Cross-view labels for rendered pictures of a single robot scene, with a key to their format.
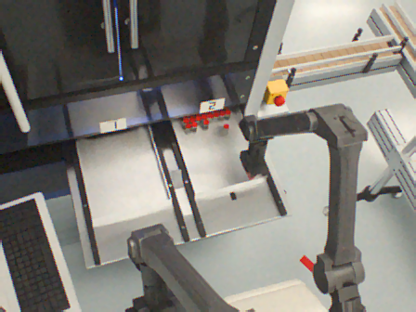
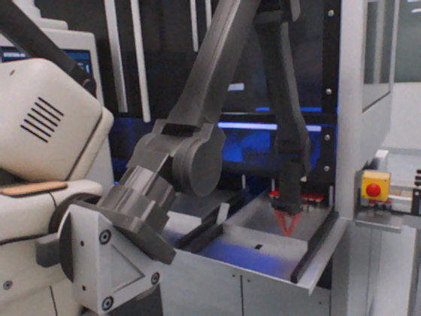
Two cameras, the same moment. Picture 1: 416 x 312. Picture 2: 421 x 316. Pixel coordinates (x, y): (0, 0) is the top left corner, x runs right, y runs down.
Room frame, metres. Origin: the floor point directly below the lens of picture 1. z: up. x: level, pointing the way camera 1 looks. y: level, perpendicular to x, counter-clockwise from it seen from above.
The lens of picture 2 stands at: (0.24, -0.79, 1.36)
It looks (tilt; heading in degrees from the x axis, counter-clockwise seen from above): 15 degrees down; 62
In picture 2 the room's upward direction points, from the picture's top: 3 degrees counter-clockwise
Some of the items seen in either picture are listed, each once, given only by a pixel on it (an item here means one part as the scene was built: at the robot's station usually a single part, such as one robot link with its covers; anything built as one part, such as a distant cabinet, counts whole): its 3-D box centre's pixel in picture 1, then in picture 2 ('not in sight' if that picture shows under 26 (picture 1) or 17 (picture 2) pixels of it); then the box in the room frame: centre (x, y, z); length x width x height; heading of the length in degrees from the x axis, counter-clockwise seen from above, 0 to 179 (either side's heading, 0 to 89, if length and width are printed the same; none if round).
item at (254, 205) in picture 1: (175, 176); (228, 221); (0.77, 0.10, 0.87); 0.70 x 0.48 x 0.02; 118
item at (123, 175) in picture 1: (121, 166); (198, 199); (0.75, 0.28, 0.90); 0.34 x 0.26 x 0.04; 28
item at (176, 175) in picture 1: (182, 192); (215, 220); (0.70, 0.06, 0.91); 0.14 x 0.03 x 0.06; 29
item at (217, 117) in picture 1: (206, 120); (295, 201); (1.01, 0.04, 0.90); 0.18 x 0.02 x 0.05; 118
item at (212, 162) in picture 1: (215, 146); (283, 214); (0.91, -0.02, 0.90); 0.34 x 0.26 x 0.04; 28
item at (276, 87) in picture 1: (274, 90); (375, 185); (1.13, -0.18, 1.00); 0.08 x 0.07 x 0.07; 28
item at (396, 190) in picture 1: (367, 197); not in sight; (1.31, -0.89, 0.07); 0.50 x 0.08 x 0.14; 118
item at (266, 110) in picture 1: (266, 100); (380, 218); (1.18, -0.17, 0.87); 0.14 x 0.13 x 0.02; 28
